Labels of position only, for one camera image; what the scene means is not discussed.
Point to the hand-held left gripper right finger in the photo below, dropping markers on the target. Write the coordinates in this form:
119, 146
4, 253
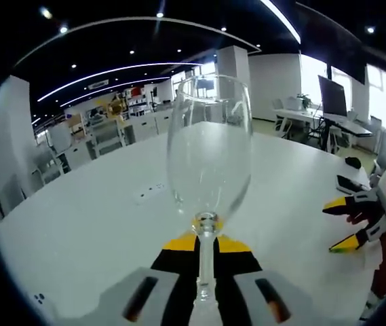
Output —
236, 268

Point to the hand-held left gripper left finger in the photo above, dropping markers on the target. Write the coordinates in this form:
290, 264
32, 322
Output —
175, 271

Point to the clear stemmed glass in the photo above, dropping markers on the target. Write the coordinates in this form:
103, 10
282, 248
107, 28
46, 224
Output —
208, 224

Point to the black monitor on stand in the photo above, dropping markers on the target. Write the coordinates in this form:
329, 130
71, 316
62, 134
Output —
331, 98

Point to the black flat device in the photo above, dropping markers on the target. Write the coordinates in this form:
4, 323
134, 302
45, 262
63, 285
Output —
350, 183

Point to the small black object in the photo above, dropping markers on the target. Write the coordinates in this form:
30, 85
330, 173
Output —
353, 163

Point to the white table socket panel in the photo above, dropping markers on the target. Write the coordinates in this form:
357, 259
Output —
150, 194

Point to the white table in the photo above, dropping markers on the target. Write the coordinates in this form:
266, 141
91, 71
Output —
94, 220

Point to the white office desk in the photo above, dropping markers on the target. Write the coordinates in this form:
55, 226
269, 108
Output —
298, 115

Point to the potted green plant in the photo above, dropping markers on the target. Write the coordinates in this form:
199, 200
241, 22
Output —
304, 101

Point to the low white cabinet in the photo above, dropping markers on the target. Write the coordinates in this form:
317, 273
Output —
140, 130
83, 149
165, 122

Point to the white shelving unit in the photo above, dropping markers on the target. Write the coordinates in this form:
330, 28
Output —
145, 100

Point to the white box cabinet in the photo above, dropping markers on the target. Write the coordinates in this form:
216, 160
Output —
59, 137

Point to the white square pillar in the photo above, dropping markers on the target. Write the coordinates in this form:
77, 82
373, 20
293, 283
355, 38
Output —
13, 119
233, 61

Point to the ceiling air vent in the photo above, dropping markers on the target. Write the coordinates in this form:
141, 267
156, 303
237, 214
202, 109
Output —
98, 84

